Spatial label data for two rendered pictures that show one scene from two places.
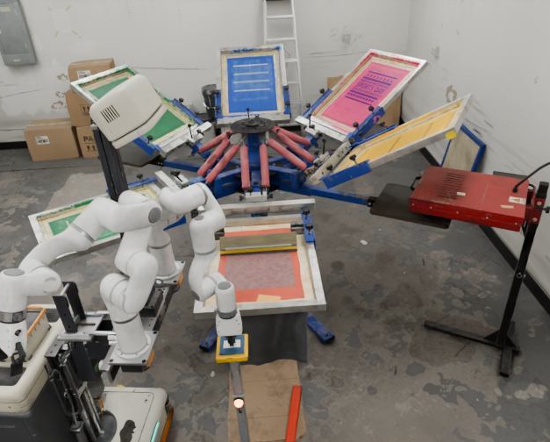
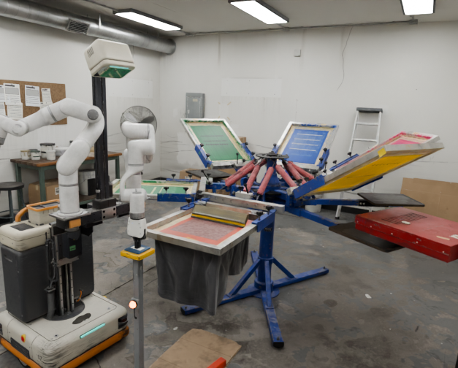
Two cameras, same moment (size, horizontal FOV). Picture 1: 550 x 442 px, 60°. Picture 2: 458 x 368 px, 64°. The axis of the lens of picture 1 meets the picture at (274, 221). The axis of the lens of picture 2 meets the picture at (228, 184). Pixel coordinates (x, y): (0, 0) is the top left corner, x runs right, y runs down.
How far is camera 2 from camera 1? 1.27 m
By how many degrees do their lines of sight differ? 32
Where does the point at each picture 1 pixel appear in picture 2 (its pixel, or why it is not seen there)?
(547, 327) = not seen: outside the picture
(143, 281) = (72, 153)
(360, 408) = not seen: outside the picture
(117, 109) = (93, 49)
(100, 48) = (240, 130)
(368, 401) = not seen: outside the picture
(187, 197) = (134, 126)
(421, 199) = (364, 217)
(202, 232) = (131, 147)
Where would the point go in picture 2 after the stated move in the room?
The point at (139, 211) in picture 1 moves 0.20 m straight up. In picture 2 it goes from (81, 106) to (79, 63)
